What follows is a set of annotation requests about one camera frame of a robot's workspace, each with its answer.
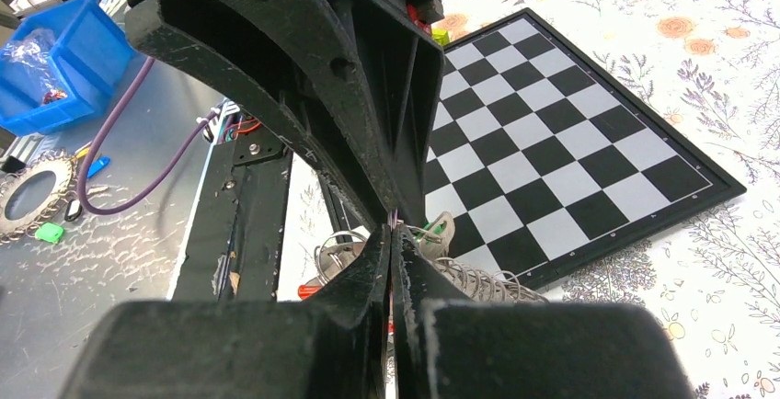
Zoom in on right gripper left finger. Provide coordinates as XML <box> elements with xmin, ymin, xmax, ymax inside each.
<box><xmin>57</xmin><ymin>223</ymin><xmax>393</xmax><ymax>399</ymax></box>

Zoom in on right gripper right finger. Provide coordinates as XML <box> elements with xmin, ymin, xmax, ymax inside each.
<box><xmin>391</xmin><ymin>225</ymin><xmax>694</xmax><ymax>398</ymax></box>

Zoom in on black white chessboard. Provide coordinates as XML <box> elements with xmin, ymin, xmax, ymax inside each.
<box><xmin>414</xmin><ymin>9</ymin><xmax>745</xmax><ymax>289</ymax></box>

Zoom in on spare keys with coloured tags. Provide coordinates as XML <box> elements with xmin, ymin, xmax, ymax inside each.
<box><xmin>30</xmin><ymin>143</ymin><xmax>109</xmax><ymax>244</ymax></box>

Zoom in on blue plastic bin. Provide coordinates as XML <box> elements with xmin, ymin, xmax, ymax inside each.
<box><xmin>1</xmin><ymin>0</ymin><xmax>136</xmax><ymax>136</ymax></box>

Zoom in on keyring chain with red tag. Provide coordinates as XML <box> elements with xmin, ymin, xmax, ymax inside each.
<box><xmin>297</xmin><ymin>210</ymin><xmax>550</xmax><ymax>305</ymax></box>

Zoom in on key with green tag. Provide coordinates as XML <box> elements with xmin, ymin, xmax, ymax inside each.
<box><xmin>416</xmin><ymin>211</ymin><xmax>455</xmax><ymax>260</ymax></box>

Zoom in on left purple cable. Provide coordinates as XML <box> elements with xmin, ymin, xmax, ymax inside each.
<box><xmin>75</xmin><ymin>56</ymin><xmax>221</xmax><ymax>217</ymax></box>

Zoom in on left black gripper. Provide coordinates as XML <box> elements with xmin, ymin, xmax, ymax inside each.
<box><xmin>127</xmin><ymin>0</ymin><xmax>444</xmax><ymax>228</ymax></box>

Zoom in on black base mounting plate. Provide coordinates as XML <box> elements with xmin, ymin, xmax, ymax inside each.
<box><xmin>170</xmin><ymin>128</ymin><xmax>293</xmax><ymax>302</ymax></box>

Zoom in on floral patterned table mat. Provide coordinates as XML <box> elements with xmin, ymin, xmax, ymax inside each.
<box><xmin>277</xmin><ymin>0</ymin><xmax>780</xmax><ymax>399</ymax></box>

